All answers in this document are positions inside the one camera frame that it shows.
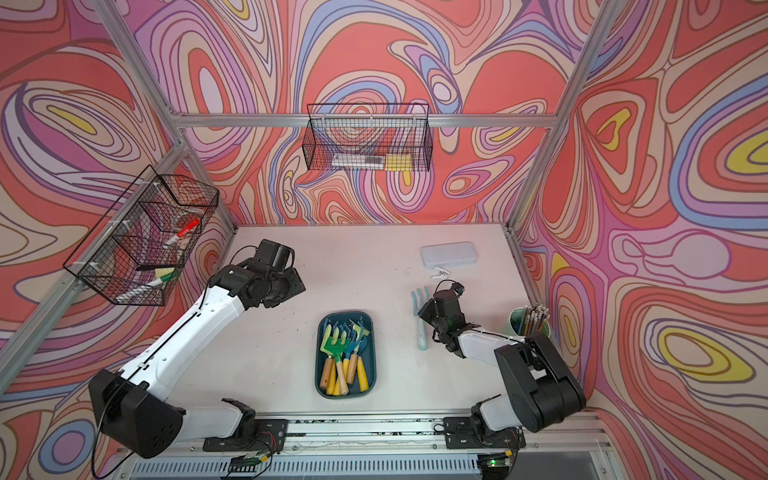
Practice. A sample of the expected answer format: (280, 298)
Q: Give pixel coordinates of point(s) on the dark green hand rake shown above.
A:
(334, 343)

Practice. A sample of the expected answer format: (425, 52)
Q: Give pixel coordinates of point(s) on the green capped marker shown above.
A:
(162, 276)

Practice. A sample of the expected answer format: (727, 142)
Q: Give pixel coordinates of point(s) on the yellow handled garden tool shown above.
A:
(362, 375)

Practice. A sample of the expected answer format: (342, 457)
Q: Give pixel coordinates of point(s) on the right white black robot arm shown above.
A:
(539, 388)

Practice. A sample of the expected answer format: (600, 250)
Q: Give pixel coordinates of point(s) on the black wire basket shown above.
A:
(127, 245)
(357, 136)

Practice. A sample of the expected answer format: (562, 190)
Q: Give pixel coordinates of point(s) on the green cup of pencils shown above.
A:
(529, 320)

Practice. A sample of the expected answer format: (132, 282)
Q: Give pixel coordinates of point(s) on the red capped marker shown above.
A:
(187, 230)

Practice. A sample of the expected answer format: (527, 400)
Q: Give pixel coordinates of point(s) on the back black wire basket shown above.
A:
(357, 136)

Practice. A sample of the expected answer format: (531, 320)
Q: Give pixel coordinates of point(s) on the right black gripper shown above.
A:
(430, 306)

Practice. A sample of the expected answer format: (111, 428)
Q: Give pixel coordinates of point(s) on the yellow item in back basket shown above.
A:
(398, 162)

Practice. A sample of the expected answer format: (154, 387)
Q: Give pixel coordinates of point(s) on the translucent plastic lidded box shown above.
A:
(449, 254)

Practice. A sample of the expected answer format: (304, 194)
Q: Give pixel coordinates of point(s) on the left black wire basket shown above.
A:
(127, 245)

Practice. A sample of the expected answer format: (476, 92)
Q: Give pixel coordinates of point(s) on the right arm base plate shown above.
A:
(470, 433)

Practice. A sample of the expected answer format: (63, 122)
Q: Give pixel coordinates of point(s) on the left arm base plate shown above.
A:
(255, 435)

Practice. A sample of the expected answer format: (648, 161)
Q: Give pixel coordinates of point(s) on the small white clip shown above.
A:
(440, 273)

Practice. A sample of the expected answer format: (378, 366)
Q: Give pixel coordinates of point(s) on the teal storage box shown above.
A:
(344, 319)

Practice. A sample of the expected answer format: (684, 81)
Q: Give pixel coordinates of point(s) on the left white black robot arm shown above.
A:
(132, 405)

